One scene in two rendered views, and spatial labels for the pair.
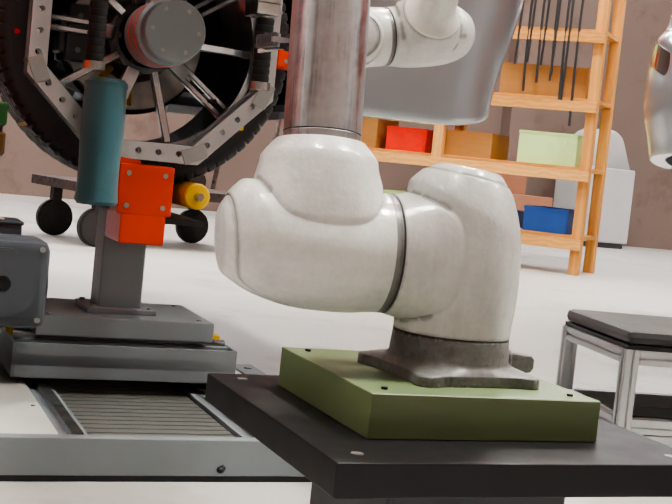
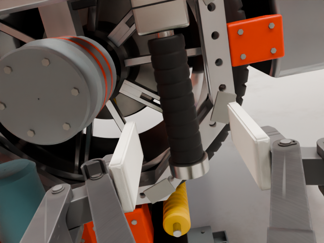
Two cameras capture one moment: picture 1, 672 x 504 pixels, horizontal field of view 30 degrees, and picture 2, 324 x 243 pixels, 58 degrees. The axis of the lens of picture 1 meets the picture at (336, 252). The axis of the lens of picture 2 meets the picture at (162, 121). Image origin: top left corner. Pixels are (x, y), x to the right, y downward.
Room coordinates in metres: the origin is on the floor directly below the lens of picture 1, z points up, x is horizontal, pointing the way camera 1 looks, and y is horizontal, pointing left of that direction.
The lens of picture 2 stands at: (2.31, 0.08, 0.91)
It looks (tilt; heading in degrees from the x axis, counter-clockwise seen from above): 18 degrees down; 26
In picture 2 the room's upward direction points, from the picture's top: 12 degrees counter-clockwise
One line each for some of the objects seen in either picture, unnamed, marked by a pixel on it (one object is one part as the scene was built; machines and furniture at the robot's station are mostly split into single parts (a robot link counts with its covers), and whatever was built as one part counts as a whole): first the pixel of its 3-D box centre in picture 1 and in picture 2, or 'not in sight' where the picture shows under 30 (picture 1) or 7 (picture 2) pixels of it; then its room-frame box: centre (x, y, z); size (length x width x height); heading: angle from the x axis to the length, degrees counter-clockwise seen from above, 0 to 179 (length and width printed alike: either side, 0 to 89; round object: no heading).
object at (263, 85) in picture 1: (262, 51); (177, 103); (2.59, 0.19, 0.83); 0.04 x 0.04 x 0.16
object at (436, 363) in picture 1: (460, 354); not in sight; (1.65, -0.18, 0.38); 0.22 x 0.18 x 0.06; 117
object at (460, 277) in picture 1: (452, 248); not in sight; (1.63, -0.15, 0.52); 0.18 x 0.16 x 0.22; 106
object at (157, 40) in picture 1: (163, 33); (65, 82); (2.68, 0.41, 0.85); 0.21 x 0.14 x 0.14; 22
